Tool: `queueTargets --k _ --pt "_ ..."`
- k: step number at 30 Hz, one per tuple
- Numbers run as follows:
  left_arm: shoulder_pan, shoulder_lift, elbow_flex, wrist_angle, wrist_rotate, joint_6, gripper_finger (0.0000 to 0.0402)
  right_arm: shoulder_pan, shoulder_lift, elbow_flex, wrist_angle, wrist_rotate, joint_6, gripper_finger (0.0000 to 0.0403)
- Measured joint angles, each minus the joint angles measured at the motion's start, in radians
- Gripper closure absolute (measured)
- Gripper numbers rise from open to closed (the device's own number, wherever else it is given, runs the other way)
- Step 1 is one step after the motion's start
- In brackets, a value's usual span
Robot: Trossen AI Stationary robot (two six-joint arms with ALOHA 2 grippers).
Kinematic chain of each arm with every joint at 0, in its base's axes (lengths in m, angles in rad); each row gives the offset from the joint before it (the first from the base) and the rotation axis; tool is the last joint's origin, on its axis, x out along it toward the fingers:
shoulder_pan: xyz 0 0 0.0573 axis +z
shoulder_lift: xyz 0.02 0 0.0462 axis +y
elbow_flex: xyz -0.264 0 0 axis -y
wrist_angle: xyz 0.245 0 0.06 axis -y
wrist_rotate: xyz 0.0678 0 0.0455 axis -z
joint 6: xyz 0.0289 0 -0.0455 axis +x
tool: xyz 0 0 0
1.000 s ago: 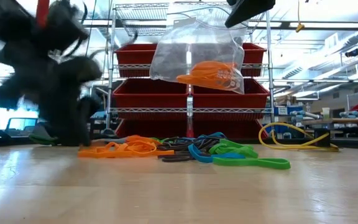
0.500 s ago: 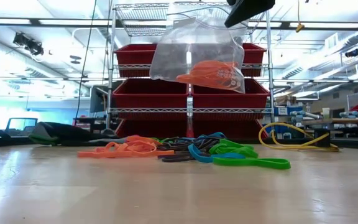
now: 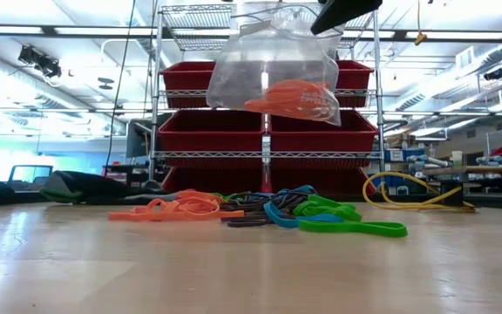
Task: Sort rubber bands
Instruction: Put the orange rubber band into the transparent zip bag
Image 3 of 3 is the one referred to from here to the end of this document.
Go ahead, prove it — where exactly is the wooden workbench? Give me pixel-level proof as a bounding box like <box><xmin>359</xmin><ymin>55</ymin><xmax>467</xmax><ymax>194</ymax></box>
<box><xmin>423</xmin><ymin>165</ymin><xmax>502</xmax><ymax>176</ymax></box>

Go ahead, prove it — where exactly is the blue storage bin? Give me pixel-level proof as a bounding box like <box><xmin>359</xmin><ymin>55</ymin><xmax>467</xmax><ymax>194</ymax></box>
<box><xmin>383</xmin><ymin>147</ymin><xmax>417</xmax><ymax>164</ymax></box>

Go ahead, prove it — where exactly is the blue rubber band tangle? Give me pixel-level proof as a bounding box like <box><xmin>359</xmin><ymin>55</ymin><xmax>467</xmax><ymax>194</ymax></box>
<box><xmin>276</xmin><ymin>185</ymin><xmax>318</xmax><ymax>198</ymax></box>

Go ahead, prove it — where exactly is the clear plastic zipper bag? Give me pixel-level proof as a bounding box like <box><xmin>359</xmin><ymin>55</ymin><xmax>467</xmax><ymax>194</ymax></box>
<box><xmin>205</xmin><ymin>1</ymin><xmax>344</xmax><ymax>127</ymax></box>

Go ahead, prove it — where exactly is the yellow cable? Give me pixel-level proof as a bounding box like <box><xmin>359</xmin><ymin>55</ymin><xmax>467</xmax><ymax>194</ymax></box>
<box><xmin>362</xmin><ymin>171</ymin><xmax>478</xmax><ymax>214</ymax></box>

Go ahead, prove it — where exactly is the computer monitor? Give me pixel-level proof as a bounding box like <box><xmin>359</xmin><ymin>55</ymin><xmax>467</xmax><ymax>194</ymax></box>
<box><xmin>6</xmin><ymin>164</ymin><xmax>54</xmax><ymax>192</ymax></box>

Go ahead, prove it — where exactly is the black monitor back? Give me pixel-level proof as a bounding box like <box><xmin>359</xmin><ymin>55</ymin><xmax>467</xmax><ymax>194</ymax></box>
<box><xmin>125</xmin><ymin>112</ymin><xmax>165</xmax><ymax>160</ymax></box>

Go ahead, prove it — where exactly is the chrome wire shelving rack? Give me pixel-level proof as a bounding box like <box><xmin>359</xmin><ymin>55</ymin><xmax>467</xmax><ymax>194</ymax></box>
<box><xmin>148</xmin><ymin>2</ymin><xmax>385</xmax><ymax>193</ymax></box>

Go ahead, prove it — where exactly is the dark grey rubber band tangle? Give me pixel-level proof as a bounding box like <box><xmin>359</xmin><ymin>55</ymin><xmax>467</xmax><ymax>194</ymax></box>
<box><xmin>224</xmin><ymin>190</ymin><xmax>309</xmax><ymax>219</ymax></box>

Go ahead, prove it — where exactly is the yellow hanging plug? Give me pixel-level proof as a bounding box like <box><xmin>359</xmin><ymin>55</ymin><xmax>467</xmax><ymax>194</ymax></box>
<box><xmin>413</xmin><ymin>0</ymin><xmax>429</xmax><ymax>47</ymax></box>

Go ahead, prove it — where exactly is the grey blue pipe fitting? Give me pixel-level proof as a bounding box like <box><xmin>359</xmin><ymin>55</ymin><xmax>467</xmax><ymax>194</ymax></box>
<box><xmin>406</xmin><ymin>154</ymin><xmax>451</xmax><ymax>172</ymax></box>
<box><xmin>476</xmin><ymin>154</ymin><xmax>502</xmax><ymax>168</ymax></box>

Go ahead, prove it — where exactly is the black and green bag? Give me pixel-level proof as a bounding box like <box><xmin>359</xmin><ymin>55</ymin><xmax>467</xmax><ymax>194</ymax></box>
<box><xmin>39</xmin><ymin>169</ymin><xmax>165</xmax><ymax>206</ymax></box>

